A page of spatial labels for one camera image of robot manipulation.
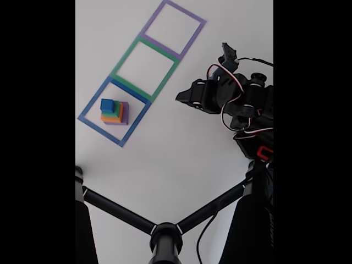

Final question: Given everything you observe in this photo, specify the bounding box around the purple cube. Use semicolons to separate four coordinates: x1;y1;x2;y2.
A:
104;101;130;127

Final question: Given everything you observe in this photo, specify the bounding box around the green cube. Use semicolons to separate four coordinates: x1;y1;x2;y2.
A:
101;101;124;118

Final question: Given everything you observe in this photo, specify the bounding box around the small blue cube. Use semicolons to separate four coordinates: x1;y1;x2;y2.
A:
100;98;115;113

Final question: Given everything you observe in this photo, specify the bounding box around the orange cube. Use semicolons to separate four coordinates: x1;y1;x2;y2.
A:
101;103;124;124

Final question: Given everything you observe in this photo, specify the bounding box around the purple tape square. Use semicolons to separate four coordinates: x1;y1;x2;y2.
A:
139;0;207;60

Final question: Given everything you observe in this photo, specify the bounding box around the red clamp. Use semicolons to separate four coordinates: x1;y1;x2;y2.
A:
256;145;274;163

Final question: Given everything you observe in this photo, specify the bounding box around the green tape square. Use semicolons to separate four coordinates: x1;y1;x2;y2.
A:
109;34;181;103

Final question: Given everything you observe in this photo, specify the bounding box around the blue tape square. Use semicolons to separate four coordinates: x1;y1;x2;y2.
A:
78;76;152;148

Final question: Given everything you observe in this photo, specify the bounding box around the black tripod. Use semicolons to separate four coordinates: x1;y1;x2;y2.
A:
75;161;274;264

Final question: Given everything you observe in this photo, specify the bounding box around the red white servo cable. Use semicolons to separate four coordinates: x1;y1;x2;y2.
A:
206;64;274;135

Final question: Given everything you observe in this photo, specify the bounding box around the gripper camera board, blue mount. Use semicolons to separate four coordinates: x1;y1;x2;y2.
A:
218;42;240;74

